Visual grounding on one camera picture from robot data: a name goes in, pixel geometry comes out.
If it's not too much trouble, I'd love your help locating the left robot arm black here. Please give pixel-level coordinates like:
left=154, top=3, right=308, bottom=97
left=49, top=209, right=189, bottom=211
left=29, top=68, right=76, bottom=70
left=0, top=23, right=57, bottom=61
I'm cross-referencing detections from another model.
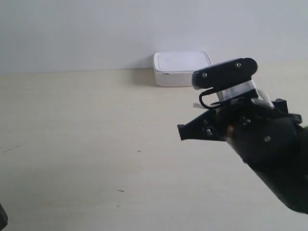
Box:
left=0, top=204, right=8, bottom=230

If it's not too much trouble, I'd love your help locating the right camera black cable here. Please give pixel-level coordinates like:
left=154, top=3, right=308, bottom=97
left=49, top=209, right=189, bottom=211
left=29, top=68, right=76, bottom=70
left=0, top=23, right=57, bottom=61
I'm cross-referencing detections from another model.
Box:
left=198, top=88, right=222, bottom=109

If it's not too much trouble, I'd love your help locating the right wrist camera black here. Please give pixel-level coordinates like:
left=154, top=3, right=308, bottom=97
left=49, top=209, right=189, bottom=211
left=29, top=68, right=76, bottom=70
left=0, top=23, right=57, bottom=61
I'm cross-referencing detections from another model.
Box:
left=192, top=58, right=258, bottom=91

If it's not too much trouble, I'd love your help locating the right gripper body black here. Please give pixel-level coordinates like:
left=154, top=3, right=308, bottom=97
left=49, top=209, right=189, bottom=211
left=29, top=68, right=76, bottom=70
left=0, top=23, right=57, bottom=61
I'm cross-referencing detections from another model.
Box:
left=202, top=97, right=289, bottom=144

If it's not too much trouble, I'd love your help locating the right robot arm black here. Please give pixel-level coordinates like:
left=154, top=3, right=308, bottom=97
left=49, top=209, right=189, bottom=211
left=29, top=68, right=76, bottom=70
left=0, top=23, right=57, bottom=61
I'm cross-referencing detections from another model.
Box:
left=177, top=97, right=308, bottom=214

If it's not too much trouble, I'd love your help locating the white lidded plastic container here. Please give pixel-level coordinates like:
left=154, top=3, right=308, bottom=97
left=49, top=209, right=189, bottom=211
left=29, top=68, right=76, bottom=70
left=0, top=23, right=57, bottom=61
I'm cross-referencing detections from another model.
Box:
left=153, top=51, right=212, bottom=87

